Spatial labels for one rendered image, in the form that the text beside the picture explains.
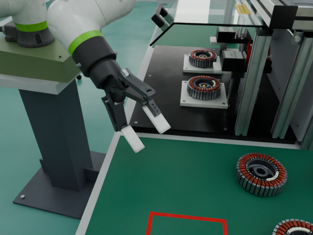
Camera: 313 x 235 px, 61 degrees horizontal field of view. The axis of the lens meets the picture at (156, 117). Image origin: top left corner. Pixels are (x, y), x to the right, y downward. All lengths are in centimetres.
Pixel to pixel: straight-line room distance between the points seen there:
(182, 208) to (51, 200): 112
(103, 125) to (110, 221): 153
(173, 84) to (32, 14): 58
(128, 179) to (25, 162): 134
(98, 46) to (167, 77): 45
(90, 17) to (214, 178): 48
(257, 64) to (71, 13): 44
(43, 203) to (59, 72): 81
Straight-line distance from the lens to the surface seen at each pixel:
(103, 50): 64
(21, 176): 185
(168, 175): 67
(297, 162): 78
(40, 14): 116
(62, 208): 159
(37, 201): 167
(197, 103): 86
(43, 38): 119
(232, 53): 88
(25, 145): 207
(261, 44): 66
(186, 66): 110
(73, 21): 67
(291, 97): 74
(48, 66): 110
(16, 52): 117
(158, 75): 105
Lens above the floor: 125
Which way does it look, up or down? 36 degrees down
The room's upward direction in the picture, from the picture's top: straight up
